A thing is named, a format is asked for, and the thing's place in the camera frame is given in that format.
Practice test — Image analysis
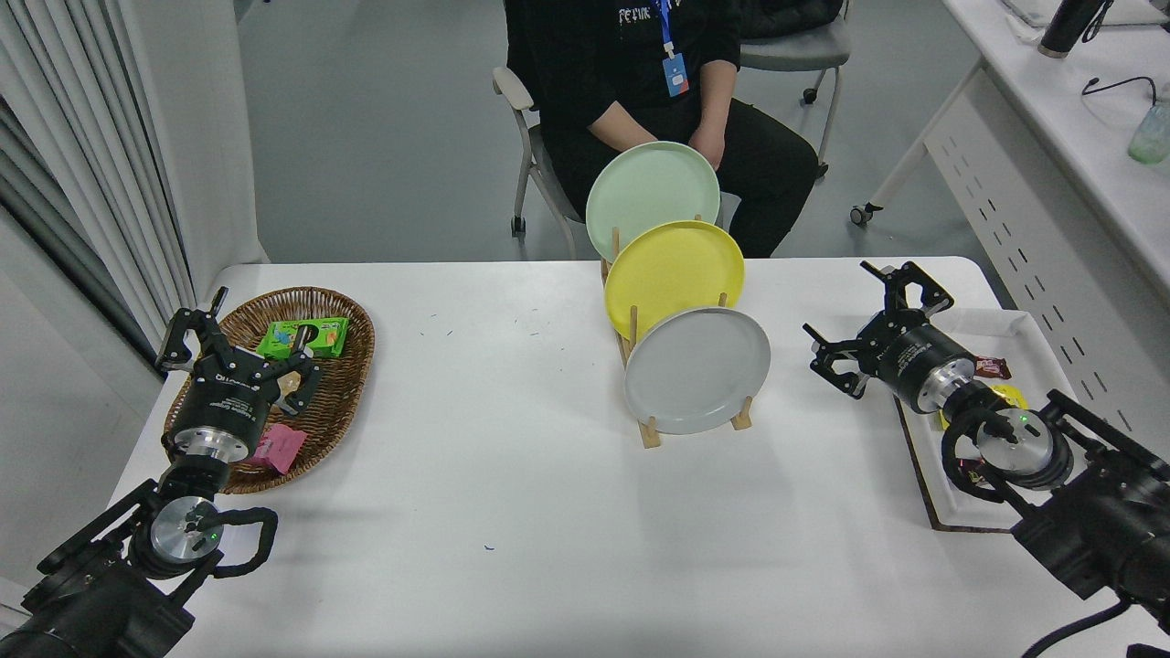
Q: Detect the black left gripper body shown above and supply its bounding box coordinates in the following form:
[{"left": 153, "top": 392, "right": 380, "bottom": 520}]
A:
[{"left": 169, "top": 347, "right": 281, "bottom": 443}]

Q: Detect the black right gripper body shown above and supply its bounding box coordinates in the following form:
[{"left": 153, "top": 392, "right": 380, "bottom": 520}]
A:
[{"left": 859, "top": 311, "right": 956, "bottom": 403}]

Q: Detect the grey plate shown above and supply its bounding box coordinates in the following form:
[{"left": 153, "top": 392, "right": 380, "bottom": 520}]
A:
[{"left": 623, "top": 307, "right": 771, "bottom": 436}]

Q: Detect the wooden plate rack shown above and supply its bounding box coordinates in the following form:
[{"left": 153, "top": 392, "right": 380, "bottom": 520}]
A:
[{"left": 601, "top": 215, "right": 755, "bottom": 450}]

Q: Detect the yellow plate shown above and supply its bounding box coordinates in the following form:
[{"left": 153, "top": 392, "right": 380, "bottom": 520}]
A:
[{"left": 604, "top": 220, "right": 746, "bottom": 344}]

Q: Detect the pale green plate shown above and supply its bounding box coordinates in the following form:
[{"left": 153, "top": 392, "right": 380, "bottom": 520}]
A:
[{"left": 585, "top": 141, "right": 722, "bottom": 264}]

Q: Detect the person's left hand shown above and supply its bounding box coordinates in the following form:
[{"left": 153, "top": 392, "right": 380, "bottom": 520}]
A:
[{"left": 687, "top": 128, "right": 728, "bottom": 172}]

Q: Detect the brown wicker basket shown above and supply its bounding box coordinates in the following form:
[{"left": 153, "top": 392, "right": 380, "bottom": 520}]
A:
[{"left": 162, "top": 286, "right": 377, "bottom": 495}]

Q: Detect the green snack packet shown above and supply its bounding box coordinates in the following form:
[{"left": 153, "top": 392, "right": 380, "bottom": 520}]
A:
[{"left": 255, "top": 316, "right": 350, "bottom": 360}]

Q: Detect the pink snack packet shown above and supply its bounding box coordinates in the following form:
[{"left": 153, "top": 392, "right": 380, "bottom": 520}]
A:
[{"left": 249, "top": 422, "right": 309, "bottom": 475}]

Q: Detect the white rectangular tray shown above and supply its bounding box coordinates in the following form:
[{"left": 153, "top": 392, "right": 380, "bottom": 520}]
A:
[{"left": 891, "top": 307, "right": 1080, "bottom": 534}]

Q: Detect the yellow snack packet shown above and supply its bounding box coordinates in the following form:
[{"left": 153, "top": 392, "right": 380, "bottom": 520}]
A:
[{"left": 940, "top": 384, "right": 1029, "bottom": 430}]

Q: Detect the white side desk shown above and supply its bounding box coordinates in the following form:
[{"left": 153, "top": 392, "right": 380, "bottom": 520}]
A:
[{"left": 850, "top": 0, "right": 1170, "bottom": 440}]

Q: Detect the grey white curtain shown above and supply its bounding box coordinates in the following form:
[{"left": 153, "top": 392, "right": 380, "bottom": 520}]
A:
[{"left": 0, "top": 0, "right": 197, "bottom": 366}]

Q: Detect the translucent green bottle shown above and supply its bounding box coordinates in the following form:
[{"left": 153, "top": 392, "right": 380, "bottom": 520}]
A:
[{"left": 1126, "top": 99, "right": 1170, "bottom": 166}]

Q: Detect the grey wheeled office chair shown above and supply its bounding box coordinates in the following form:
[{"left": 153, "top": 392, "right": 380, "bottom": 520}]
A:
[{"left": 739, "top": 0, "right": 853, "bottom": 179}]

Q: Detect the black flask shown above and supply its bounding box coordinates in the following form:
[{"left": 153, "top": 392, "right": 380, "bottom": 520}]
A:
[{"left": 1037, "top": 0, "right": 1116, "bottom": 59}]

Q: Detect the black garment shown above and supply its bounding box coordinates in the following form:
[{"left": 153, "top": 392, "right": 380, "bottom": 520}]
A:
[{"left": 737, "top": 0, "right": 846, "bottom": 42}]

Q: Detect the grey chair with beige armrest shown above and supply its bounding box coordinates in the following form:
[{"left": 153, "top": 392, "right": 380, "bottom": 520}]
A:
[{"left": 492, "top": 66, "right": 586, "bottom": 260}]

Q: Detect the person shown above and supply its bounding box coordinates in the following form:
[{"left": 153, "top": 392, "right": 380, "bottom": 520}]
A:
[{"left": 504, "top": 0, "right": 820, "bottom": 260}]

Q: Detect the black cable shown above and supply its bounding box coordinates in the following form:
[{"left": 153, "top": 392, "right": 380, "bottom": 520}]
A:
[{"left": 1082, "top": 76, "right": 1160, "bottom": 103}]

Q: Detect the blue lanyard badge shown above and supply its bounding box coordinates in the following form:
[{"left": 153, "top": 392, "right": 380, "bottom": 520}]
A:
[{"left": 654, "top": 0, "right": 690, "bottom": 99}]

